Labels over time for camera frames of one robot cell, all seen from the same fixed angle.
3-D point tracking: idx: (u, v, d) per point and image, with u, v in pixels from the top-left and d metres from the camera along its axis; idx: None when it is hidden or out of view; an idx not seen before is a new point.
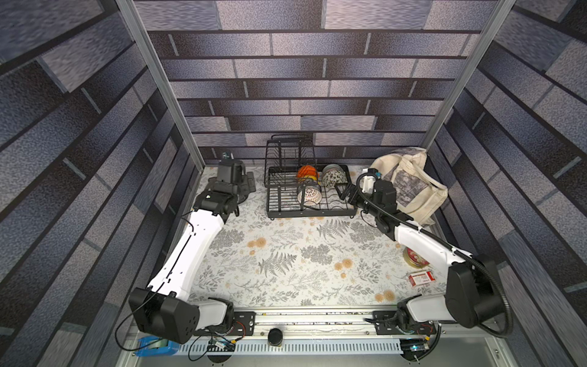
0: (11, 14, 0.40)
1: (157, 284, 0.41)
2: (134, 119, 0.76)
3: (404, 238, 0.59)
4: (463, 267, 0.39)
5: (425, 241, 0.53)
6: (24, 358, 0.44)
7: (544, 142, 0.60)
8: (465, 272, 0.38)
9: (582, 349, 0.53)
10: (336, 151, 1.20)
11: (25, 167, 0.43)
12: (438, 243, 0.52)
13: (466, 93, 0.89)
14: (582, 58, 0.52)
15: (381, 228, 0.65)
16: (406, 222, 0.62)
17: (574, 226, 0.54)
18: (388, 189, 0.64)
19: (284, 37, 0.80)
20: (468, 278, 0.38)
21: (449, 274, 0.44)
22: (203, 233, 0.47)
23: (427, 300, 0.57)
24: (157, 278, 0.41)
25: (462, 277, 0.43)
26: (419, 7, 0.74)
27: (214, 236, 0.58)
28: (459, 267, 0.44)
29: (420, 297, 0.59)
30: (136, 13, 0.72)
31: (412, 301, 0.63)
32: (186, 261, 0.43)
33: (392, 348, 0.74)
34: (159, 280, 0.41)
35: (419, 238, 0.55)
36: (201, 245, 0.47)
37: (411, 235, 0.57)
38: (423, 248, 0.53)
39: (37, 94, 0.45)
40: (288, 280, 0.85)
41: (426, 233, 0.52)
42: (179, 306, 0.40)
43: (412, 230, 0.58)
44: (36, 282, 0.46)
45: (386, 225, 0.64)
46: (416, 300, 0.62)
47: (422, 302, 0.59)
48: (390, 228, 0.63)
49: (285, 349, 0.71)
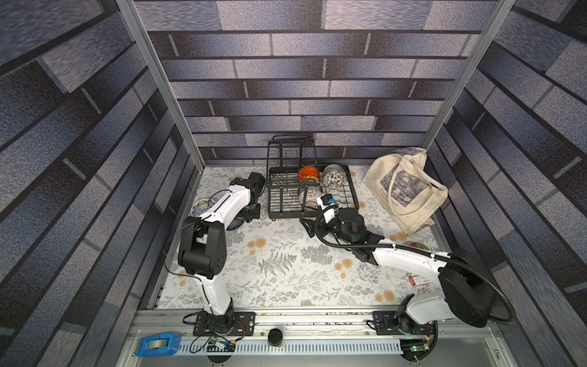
0: (12, 14, 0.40)
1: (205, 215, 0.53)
2: (134, 119, 0.76)
3: (387, 259, 0.58)
4: (450, 272, 0.45)
5: (405, 257, 0.53)
6: (24, 358, 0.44)
7: (545, 142, 0.60)
8: (454, 276, 0.44)
9: (582, 349, 0.53)
10: (336, 151, 1.20)
11: (25, 167, 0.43)
12: (417, 254, 0.52)
13: (466, 93, 0.89)
14: (582, 58, 0.52)
15: (361, 258, 0.63)
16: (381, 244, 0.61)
17: (574, 226, 0.54)
18: (355, 217, 0.63)
19: (284, 37, 0.80)
20: (460, 281, 0.44)
21: (443, 282, 0.44)
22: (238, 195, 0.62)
23: (424, 303, 0.57)
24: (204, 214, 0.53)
25: (454, 280, 0.44)
26: (420, 7, 0.74)
27: (244, 205, 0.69)
28: (448, 273, 0.44)
29: (416, 298, 0.63)
30: (136, 13, 0.72)
31: (411, 306, 0.62)
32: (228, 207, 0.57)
33: (391, 348, 0.71)
34: (207, 212, 0.54)
35: (398, 255, 0.55)
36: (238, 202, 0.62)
37: (390, 254, 0.57)
38: (405, 265, 0.54)
39: (37, 94, 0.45)
40: (288, 280, 0.85)
41: (404, 248, 0.56)
42: (221, 232, 0.51)
43: (389, 250, 0.58)
44: (36, 282, 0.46)
45: (364, 254, 0.64)
46: (413, 302, 0.63)
47: (420, 306, 0.59)
48: (368, 254, 0.62)
49: (285, 349, 0.71)
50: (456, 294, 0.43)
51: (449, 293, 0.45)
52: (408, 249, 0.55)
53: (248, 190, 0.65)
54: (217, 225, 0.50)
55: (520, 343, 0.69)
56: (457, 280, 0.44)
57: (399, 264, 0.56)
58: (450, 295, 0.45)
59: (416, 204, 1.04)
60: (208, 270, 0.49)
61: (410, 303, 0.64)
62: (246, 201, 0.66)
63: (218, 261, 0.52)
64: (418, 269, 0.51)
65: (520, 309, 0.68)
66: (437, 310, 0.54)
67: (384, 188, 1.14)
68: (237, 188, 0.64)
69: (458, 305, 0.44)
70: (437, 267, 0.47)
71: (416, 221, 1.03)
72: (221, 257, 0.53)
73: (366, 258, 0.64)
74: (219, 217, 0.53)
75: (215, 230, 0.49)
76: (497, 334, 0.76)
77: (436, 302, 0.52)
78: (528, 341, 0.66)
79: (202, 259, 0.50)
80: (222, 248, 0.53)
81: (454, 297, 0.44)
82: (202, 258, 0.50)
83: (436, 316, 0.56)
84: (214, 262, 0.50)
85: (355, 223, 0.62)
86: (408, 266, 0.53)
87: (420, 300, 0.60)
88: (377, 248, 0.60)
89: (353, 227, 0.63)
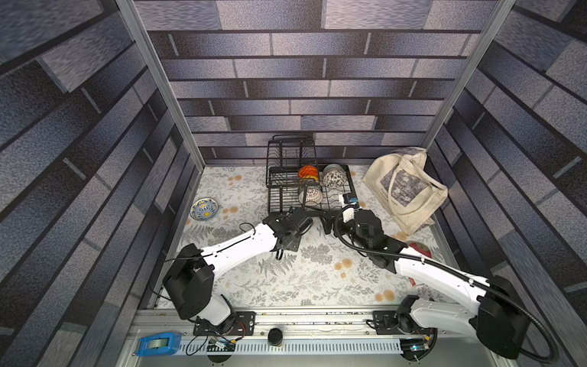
0: (11, 14, 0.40)
1: (207, 252, 0.47)
2: (134, 119, 0.76)
3: (410, 271, 0.54)
4: (489, 303, 0.41)
5: (434, 274, 0.50)
6: (24, 357, 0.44)
7: (545, 142, 0.60)
8: (494, 307, 0.41)
9: (582, 349, 0.53)
10: (336, 151, 1.20)
11: (25, 167, 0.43)
12: (451, 275, 0.48)
13: (466, 93, 0.89)
14: (582, 58, 0.52)
15: (378, 264, 0.59)
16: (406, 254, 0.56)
17: (574, 226, 0.54)
18: (371, 220, 0.59)
19: (283, 37, 0.80)
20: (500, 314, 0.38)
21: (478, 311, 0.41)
22: (259, 242, 0.54)
23: (436, 313, 0.56)
24: (209, 247, 0.48)
25: (494, 314, 0.41)
26: (420, 6, 0.74)
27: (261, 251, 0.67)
28: (488, 304, 0.41)
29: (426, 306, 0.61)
30: (136, 13, 0.72)
31: (421, 309, 0.62)
32: (237, 254, 0.50)
33: (391, 348, 0.71)
34: (211, 251, 0.47)
35: (426, 271, 0.51)
36: (252, 248, 0.53)
37: (416, 268, 0.53)
38: (434, 283, 0.50)
39: (37, 94, 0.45)
40: (288, 280, 0.85)
41: (433, 265, 0.51)
42: (206, 280, 0.43)
43: (415, 263, 0.54)
44: (36, 282, 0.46)
45: (382, 260, 0.59)
46: (425, 308, 0.60)
47: (431, 313, 0.58)
48: (387, 260, 0.58)
49: (285, 349, 0.71)
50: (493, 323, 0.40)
51: (481, 321, 0.42)
52: (439, 267, 0.51)
53: (273, 238, 0.56)
54: (205, 274, 0.42)
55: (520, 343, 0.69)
56: (497, 312, 0.41)
57: (423, 279, 0.52)
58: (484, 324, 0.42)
59: (416, 204, 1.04)
60: (177, 308, 0.43)
61: (417, 306, 0.63)
62: (268, 247, 0.57)
63: (193, 305, 0.45)
64: (448, 288, 0.48)
65: None
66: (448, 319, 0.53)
67: (384, 188, 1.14)
68: (264, 232, 0.56)
69: (491, 333, 0.42)
70: (475, 293, 0.44)
71: (416, 221, 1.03)
72: (198, 303, 0.46)
73: (384, 264, 0.60)
74: (221, 263, 0.46)
75: (202, 278, 0.42)
76: None
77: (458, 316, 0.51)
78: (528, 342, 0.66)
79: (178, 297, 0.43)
80: (203, 295, 0.45)
81: (488, 326, 0.41)
82: (179, 296, 0.43)
83: (443, 326, 0.56)
84: (187, 305, 0.43)
85: (372, 228, 0.58)
86: (436, 283, 0.50)
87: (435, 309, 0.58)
88: (400, 258, 0.56)
89: (369, 231, 0.60)
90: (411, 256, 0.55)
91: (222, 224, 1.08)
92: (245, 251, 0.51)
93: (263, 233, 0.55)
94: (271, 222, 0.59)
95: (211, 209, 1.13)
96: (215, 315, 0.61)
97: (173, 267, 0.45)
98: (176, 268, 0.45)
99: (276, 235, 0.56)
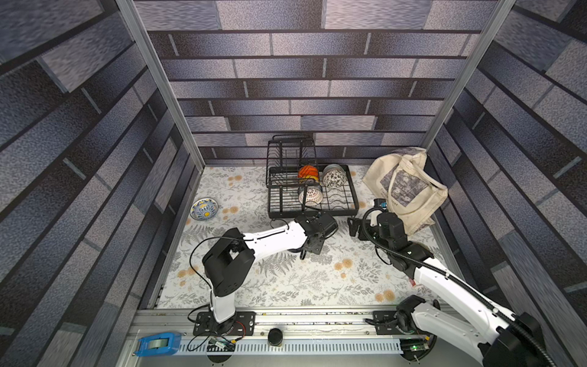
0: (11, 14, 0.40)
1: (248, 237, 0.51)
2: (134, 119, 0.76)
3: (430, 282, 0.53)
4: (508, 335, 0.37)
5: (455, 292, 0.48)
6: (24, 357, 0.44)
7: (545, 142, 0.60)
8: (514, 341, 0.39)
9: (582, 349, 0.53)
10: (336, 151, 1.20)
11: (25, 167, 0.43)
12: (473, 299, 0.46)
13: (466, 93, 0.89)
14: (581, 58, 0.52)
15: (398, 266, 0.58)
16: (431, 265, 0.54)
17: (574, 226, 0.54)
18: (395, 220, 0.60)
19: (283, 37, 0.80)
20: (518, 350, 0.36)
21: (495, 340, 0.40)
22: (290, 236, 0.57)
23: (439, 322, 0.57)
24: (249, 233, 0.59)
25: (511, 348, 0.39)
26: (420, 7, 0.74)
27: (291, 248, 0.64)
28: (507, 336, 0.40)
29: (432, 313, 0.60)
30: (136, 13, 0.72)
31: (427, 315, 0.61)
32: (273, 245, 0.53)
33: (391, 348, 0.71)
34: (251, 236, 0.51)
35: (448, 287, 0.49)
36: (284, 242, 0.56)
37: (437, 281, 0.51)
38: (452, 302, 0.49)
39: (37, 94, 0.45)
40: (288, 280, 0.85)
41: (457, 283, 0.50)
42: (246, 264, 0.46)
43: (437, 276, 0.52)
44: (36, 282, 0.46)
45: (403, 262, 0.58)
46: (432, 317, 0.59)
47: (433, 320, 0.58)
48: (407, 264, 0.56)
49: (285, 349, 0.71)
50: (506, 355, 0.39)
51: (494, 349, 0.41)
52: (462, 287, 0.49)
53: (303, 236, 0.59)
54: (248, 257, 0.46)
55: None
56: (515, 346, 0.39)
57: (442, 294, 0.51)
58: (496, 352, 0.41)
59: (416, 204, 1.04)
60: (215, 285, 0.46)
61: (422, 310, 0.63)
62: (297, 246, 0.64)
63: (230, 284, 0.48)
64: (465, 310, 0.46)
65: (520, 308, 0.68)
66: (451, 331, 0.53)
67: (384, 188, 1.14)
68: (296, 229, 0.59)
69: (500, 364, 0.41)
70: (495, 323, 0.42)
71: (416, 221, 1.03)
72: (234, 284, 0.50)
73: (403, 267, 0.58)
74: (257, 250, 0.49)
75: (244, 261, 0.45)
76: None
77: (465, 334, 0.50)
78: None
79: (218, 274, 0.47)
80: (240, 277, 0.49)
81: (501, 355, 0.40)
82: (219, 274, 0.47)
83: (444, 336, 0.55)
84: (225, 284, 0.47)
85: (394, 231, 0.60)
86: (454, 301, 0.48)
87: (441, 319, 0.57)
88: (423, 267, 0.54)
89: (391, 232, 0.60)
90: (436, 267, 0.54)
91: (222, 224, 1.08)
92: (280, 245, 0.56)
93: (295, 230, 0.59)
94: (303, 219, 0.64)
95: (211, 209, 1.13)
96: (222, 310, 0.62)
97: (215, 246, 0.49)
98: (218, 248, 0.49)
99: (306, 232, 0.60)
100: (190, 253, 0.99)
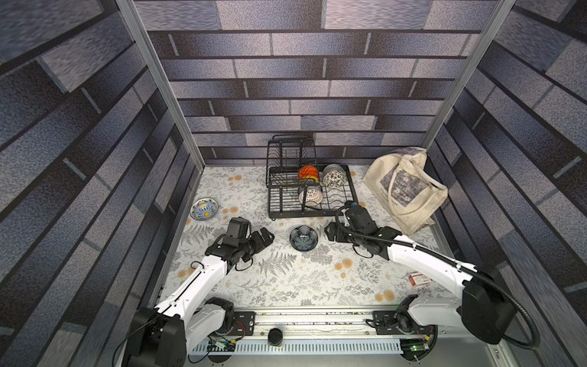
0: (11, 14, 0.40)
1: (163, 306, 0.44)
2: (134, 119, 0.76)
3: (402, 257, 0.56)
4: (474, 287, 0.42)
5: (423, 259, 0.51)
6: (24, 357, 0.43)
7: (545, 142, 0.60)
8: (478, 290, 0.42)
9: (582, 349, 0.53)
10: (336, 151, 1.20)
11: (25, 167, 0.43)
12: (439, 261, 0.49)
13: (466, 93, 0.89)
14: (582, 58, 0.52)
15: (373, 250, 0.61)
16: (400, 241, 0.57)
17: (574, 226, 0.54)
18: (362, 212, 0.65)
19: (283, 37, 0.80)
20: (484, 300, 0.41)
21: (465, 296, 0.42)
22: (211, 271, 0.54)
23: (433, 307, 0.56)
24: (163, 301, 0.45)
25: (478, 297, 0.42)
26: (420, 7, 0.74)
27: (218, 280, 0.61)
28: (472, 288, 0.42)
29: (423, 301, 0.61)
30: (136, 13, 0.72)
31: (416, 306, 0.62)
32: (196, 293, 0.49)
33: (391, 348, 0.71)
34: (166, 303, 0.45)
35: (418, 258, 0.52)
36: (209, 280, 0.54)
37: (408, 254, 0.54)
38: (424, 269, 0.51)
39: (37, 94, 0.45)
40: (288, 280, 0.85)
41: (424, 251, 0.53)
42: (179, 332, 0.42)
43: (407, 248, 0.55)
44: (36, 282, 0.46)
45: (377, 246, 0.61)
46: (419, 304, 0.61)
47: (426, 308, 0.58)
48: (381, 246, 0.59)
49: (285, 349, 0.71)
50: (477, 306, 0.41)
51: (468, 306, 0.43)
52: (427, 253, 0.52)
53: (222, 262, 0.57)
54: (173, 326, 0.40)
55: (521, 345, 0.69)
56: (481, 295, 0.42)
57: (414, 265, 0.53)
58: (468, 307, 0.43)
59: (416, 204, 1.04)
60: None
61: (415, 303, 0.63)
62: (222, 274, 0.58)
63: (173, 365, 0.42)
64: (435, 273, 0.49)
65: None
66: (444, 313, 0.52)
67: (384, 188, 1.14)
68: (212, 262, 0.56)
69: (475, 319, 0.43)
70: (462, 278, 0.45)
71: (416, 220, 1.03)
72: (178, 361, 0.44)
73: (377, 251, 0.62)
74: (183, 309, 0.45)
75: (172, 332, 0.40)
76: None
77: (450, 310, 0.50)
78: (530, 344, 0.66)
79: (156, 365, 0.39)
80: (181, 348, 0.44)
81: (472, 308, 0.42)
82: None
83: (440, 321, 0.55)
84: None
85: (361, 218, 0.65)
86: (424, 268, 0.51)
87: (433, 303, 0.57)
88: (394, 244, 0.57)
89: (361, 222, 0.65)
90: (404, 242, 0.57)
91: (222, 224, 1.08)
92: (201, 287, 0.51)
93: (212, 264, 0.56)
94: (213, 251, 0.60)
95: (211, 209, 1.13)
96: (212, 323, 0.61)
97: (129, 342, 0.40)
98: (136, 342, 0.40)
99: (222, 259, 0.58)
100: (190, 253, 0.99)
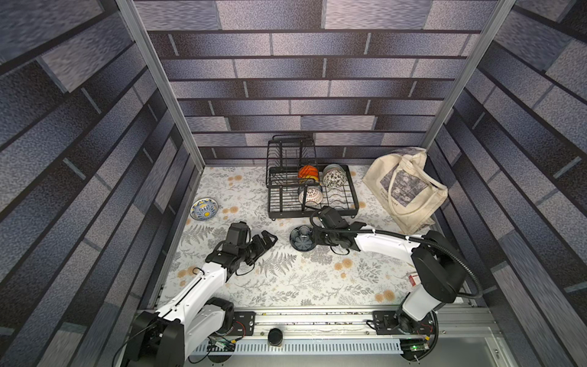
0: (11, 14, 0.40)
1: (164, 311, 0.45)
2: (134, 119, 0.76)
3: (368, 245, 0.61)
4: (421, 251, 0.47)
5: (383, 240, 0.56)
6: (23, 357, 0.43)
7: (545, 142, 0.60)
8: (424, 254, 0.47)
9: (582, 349, 0.53)
10: (336, 151, 1.20)
11: (25, 167, 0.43)
12: (394, 238, 0.55)
13: (466, 93, 0.89)
14: (582, 58, 0.52)
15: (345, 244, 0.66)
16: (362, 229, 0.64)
17: (574, 226, 0.54)
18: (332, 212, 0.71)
19: (283, 37, 0.80)
20: (429, 260, 0.47)
21: (416, 261, 0.47)
22: (212, 278, 0.55)
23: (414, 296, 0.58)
24: (164, 306, 0.46)
25: (424, 259, 0.47)
26: (420, 7, 0.74)
27: (218, 287, 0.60)
28: (420, 253, 0.47)
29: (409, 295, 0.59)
30: (136, 13, 0.72)
31: (407, 303, 0.63)
32: (196, 297, 0.49)
33: (391, 347, 0.72)
34: (167, 307, 0.45)
35: (378, 239, 0.57)
36: (210, 287, 0.55)
37: (371, 239, 0.59)
38: (385, 248, 0.56)
39: (37, 94, 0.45)
40: (288, 280, 0.85)
41: (382, 233, 0.58)
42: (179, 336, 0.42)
43: (369, 235, 0.60)
44: (36, 282, 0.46)
45: (348, 241, 0.66)
46: (407, 299, 0.62)
47: (412, 301, 0.60)
48: (351, 240, 0.65)
49: (285, 349, 0.71)
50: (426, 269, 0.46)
51: (421, 272, 0.47)
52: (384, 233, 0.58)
53: (222, 270, 0.58)
54: (173, 330, 0.41)
55: (520, 343, 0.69)
56: (426, 258, 0.47)
57: (378, 249, 0.59)
58: (423, 273, 0.47)
59: (416, 204, 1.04)
60: None
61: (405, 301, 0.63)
62: (222, 281, 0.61)
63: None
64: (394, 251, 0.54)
65: (520, 308, 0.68)
66: (426, 299, 0.55)
67: (384, 188, 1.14)
68: (212, 269, 0.57)
69: (430, 283, 0.47)
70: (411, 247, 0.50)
71: (416, 221, 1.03)
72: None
73: (348, 245, 0.67)
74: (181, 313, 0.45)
75: (170, 336, 0.40)
76: (497, 334, 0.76)
77: (419, 291, 0.55)
78: (529, 342, 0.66)
79: None
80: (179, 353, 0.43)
81: (426, 273, 0.46)
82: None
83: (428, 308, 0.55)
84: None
85: (331, 218, 0.71)
86: (385, 249, 0.56)
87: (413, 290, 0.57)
88: (358, 234, 0.63)
89: (332, 222, 0.71)
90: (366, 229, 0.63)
91: (222, 224, 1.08)
92: (201, 293, 0.51)
93: (212, 271, 0.57)
94: (213, 258, 0.61)
95: (211, 209, 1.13)
96: (210, 326, 0.60)
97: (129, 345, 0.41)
98: (135, 345, 0.41)
99: (222, 266, 0.59)
100: (190, 253, 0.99)
